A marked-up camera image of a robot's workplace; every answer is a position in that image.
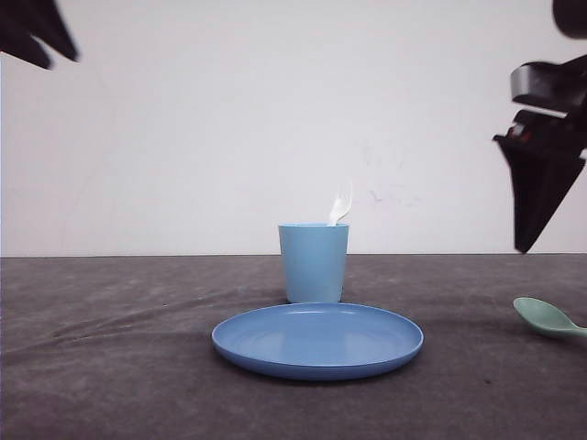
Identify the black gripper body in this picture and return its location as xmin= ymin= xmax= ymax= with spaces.
xmin=493 ymin=52 xmax=587 ymax=157

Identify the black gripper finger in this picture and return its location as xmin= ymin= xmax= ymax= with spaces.
xmin=1 ymin=0 xmax=79 ymax=69
xmin=493 ymin=137 xmax=586 ymax=253

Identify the mint green plastic spoon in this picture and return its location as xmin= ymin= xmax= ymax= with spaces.
xmin=513 ymin=297 xmax=586 ymax=338

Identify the white plastic fork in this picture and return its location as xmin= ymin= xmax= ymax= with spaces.
xmin=327 ymin=181 xmax=354 ymax=226

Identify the light blue plastic cup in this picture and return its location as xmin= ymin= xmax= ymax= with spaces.
xmin=278 ymin=223 xmax=349 ymax=303

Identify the blue plastic plate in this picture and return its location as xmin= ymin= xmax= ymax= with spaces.
xmin=211 ymin=302 xmax=425 ymax=381

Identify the grey table cloth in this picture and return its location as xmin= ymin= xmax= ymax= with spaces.
xmin=1 ymin=255 xmax=586 ymax=439

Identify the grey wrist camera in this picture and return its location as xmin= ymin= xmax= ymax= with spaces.
xmin=510 ymin=62 xmax=586 ymax=113

